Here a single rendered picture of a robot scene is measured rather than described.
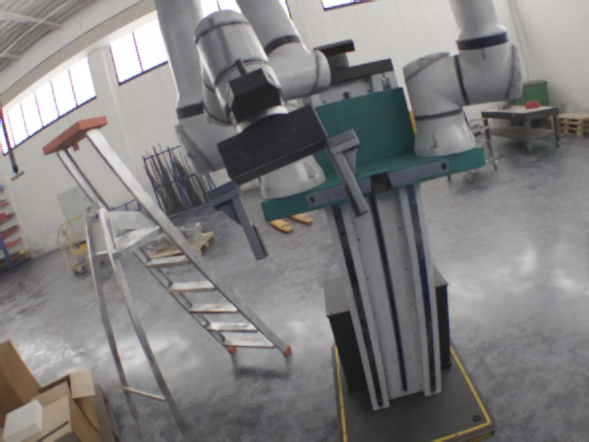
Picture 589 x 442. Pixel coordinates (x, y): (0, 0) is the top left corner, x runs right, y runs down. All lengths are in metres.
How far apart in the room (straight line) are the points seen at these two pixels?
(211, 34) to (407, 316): 1.23
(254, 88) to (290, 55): 0.27
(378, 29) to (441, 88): 9.63
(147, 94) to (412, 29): 8.49
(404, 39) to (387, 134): 9.65
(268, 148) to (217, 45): 0.17
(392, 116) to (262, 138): 0.70
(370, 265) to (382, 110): 0.56
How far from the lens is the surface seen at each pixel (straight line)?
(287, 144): 0.41
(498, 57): 0.93
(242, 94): 0.37
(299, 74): 0.61
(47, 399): 2.61
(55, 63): 13.01
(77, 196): 12.75
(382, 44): 10.46
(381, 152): 1.06
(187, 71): 0.85
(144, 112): 11.38
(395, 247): 1.25
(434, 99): 0.95
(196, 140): 0.83
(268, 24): 0.68
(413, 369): 1.62
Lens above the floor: 1.65
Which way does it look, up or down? 16 degrees down
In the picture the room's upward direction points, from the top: 17 degrees counter-clockwise
